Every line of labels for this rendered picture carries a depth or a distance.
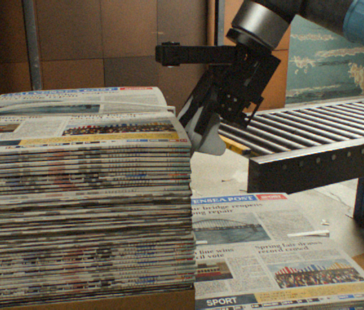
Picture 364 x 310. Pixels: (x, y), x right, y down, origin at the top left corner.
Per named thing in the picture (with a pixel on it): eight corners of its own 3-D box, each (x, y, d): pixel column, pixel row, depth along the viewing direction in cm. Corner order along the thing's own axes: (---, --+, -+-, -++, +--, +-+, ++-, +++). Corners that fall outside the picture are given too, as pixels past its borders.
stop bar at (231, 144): (242, 156, 123) (242, 150, 122) (175, 124, 160) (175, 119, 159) (251, 154, 124) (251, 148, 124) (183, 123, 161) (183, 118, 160)
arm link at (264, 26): (253, -1, 56) (236, 0, 64) (235, 30, 57) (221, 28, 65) (297, 27, 58) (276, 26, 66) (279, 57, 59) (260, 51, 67)
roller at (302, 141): (319, 163, 134) (316, 150, 132) (235, 130, 174) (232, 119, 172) (330, 156, 136) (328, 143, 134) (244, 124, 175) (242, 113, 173)
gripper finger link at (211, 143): (218, 180, 58) (239, 122, 61) (181, 163, 57) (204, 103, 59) (208, 182, 61) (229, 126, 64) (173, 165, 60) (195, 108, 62)
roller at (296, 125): (347, 157, 140) (346, 143, 138) (260, 126, 179) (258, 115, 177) (358, 151, 141) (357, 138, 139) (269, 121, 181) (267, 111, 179)
